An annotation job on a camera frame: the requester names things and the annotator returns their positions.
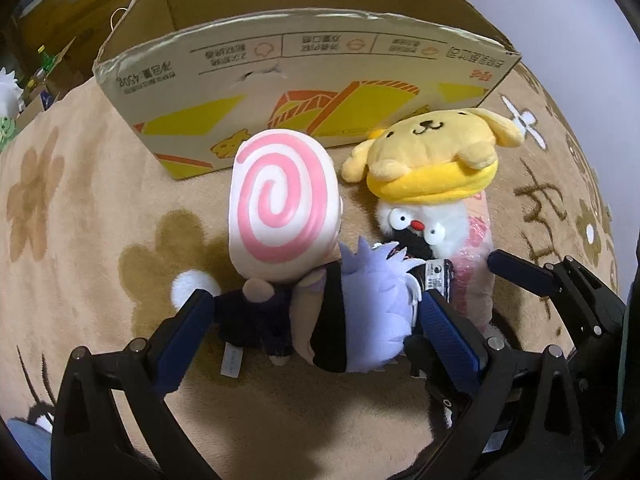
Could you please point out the yellow dog plush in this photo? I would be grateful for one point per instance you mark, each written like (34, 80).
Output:
(430, 135)

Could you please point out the white fluffy plush ball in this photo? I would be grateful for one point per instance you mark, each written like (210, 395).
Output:
(192, 286)

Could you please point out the lavender-haired plush doll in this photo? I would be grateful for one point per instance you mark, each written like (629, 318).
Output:
(365, 290)

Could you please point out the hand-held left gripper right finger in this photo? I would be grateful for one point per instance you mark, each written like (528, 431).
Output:
(450, 345)

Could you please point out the brown open cardboard box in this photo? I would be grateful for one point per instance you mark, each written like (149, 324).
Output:
(55, 82)

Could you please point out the printed cardboard box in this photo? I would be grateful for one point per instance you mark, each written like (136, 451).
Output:
(300, 67)

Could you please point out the white furry googly-eyed plush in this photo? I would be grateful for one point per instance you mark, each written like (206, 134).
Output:
(450, 220)

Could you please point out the pink plastic-wrapped plush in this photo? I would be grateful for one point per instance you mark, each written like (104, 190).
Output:
(472, 285)

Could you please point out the blue cloth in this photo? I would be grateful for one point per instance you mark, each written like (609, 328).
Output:
(27, 447)

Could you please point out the pink spiral plush pillow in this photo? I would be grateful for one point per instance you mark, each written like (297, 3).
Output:
(282, 200)

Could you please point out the black hang tag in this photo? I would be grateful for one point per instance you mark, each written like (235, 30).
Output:
(436, 277)

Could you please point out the green bottle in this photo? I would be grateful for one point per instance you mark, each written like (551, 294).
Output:
(47, 59)

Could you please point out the green plush toy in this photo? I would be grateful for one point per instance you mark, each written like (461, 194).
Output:
(7, 132)

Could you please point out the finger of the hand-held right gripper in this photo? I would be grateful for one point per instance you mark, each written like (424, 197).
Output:
(419, 360)
(520, 271)

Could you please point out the beige flower-print blanket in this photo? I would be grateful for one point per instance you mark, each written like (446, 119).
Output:
(100, 220)

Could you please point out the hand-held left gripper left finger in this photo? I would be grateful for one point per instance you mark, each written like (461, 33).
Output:
(182, 342)

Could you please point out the white spiky plush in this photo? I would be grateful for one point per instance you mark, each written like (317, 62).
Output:
(9, 91)

